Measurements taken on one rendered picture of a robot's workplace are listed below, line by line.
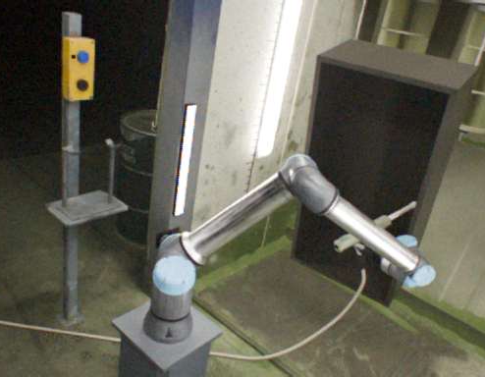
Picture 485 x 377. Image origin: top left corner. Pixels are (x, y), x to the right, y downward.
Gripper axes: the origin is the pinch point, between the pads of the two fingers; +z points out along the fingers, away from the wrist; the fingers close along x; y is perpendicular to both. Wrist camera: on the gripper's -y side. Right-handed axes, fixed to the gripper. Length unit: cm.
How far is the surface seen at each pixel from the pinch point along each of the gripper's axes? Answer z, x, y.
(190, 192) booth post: 77, -50, -24
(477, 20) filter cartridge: 42, 139, -60
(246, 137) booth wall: 89, -3, -35
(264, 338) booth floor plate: 37, -49, 61
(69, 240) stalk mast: 74, -119, -32
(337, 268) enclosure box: 30.1, 3.3, 37.4
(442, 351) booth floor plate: -3, 42, 109
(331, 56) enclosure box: 16, 16, -83
